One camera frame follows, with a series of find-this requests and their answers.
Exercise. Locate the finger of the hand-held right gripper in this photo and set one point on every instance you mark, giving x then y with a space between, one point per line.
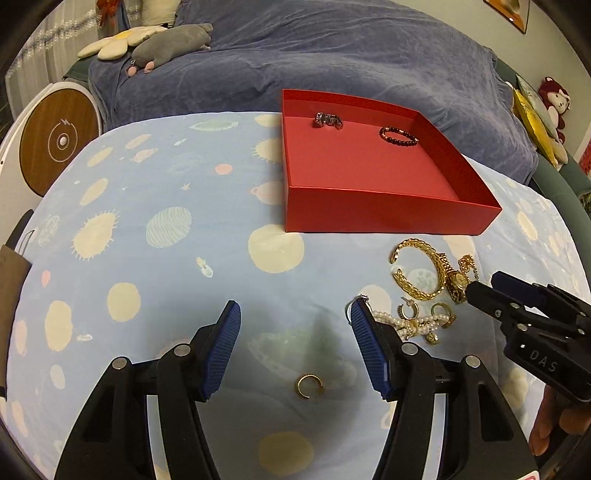
521 286
489 300

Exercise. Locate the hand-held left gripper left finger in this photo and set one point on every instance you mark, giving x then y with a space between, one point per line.
221 350

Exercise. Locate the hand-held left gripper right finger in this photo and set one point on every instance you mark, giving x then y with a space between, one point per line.
369 350

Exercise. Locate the gold wristwatch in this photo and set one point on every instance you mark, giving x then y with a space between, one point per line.
457 282

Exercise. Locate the gold hoop earring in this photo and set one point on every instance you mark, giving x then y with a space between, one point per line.
401 309

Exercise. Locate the gold ear cuff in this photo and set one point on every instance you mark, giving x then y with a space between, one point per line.
300 388

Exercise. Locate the red cardboard box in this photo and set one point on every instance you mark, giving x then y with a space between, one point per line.
369 175

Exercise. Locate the person's right hand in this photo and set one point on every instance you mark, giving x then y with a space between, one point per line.
554 415

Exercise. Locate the teal sofa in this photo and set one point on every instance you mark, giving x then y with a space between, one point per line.
558 184

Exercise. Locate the yellow cushion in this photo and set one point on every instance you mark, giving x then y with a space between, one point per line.
526 115

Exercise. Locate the red monkey plush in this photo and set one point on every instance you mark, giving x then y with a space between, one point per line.
554 99

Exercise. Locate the brown paper bag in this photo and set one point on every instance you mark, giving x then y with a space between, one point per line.
11 286

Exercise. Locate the silver wristwatch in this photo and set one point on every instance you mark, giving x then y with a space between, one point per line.
323 121

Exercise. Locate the round white wood-faced device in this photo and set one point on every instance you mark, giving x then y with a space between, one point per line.
60 138

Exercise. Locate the blue-grey blanket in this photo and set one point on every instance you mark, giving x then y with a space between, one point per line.
323 55

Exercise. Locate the grey plush toy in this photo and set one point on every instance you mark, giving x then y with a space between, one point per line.
171 46

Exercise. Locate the flower-shaped cushion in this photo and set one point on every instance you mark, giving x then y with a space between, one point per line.
111 46

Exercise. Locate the white lace curtain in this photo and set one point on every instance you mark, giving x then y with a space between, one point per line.
51 46

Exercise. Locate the wall picture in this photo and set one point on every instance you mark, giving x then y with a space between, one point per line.
512 11

